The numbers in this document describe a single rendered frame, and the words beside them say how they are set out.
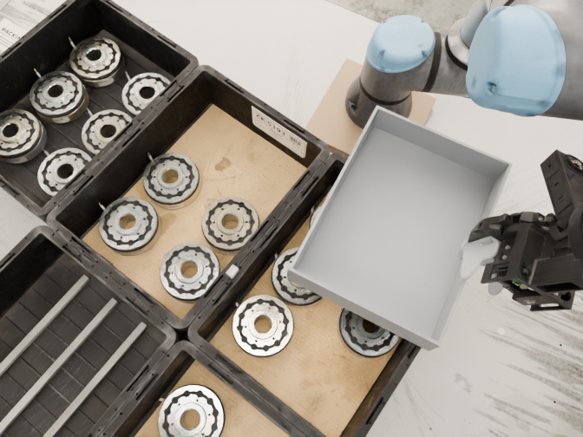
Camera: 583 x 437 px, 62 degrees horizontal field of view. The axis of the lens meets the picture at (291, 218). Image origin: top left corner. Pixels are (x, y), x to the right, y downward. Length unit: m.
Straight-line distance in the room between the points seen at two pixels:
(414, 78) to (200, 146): 0.43
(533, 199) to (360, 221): 0.61
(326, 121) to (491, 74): 0.76
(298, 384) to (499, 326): 0.45
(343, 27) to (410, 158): 0.66
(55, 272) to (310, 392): 0.49
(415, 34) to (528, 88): 0.62
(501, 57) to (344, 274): 0.37
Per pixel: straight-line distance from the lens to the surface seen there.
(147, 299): 0.80
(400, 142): 0.74
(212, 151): 0.97
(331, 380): 0.85
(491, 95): 0.39
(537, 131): 1.30
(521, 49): 0.38
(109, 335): 0.90
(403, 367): 0.77
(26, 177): 1.05
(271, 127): 0.92
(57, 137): 1.06
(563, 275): 0.50
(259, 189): 0.93
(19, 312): 0.96
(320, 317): 0.86
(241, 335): 0.82
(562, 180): 0.57
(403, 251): 0.67
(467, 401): 1.04
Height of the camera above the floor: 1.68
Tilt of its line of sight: 69 degrees down
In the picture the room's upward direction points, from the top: 6 degrees clockwise
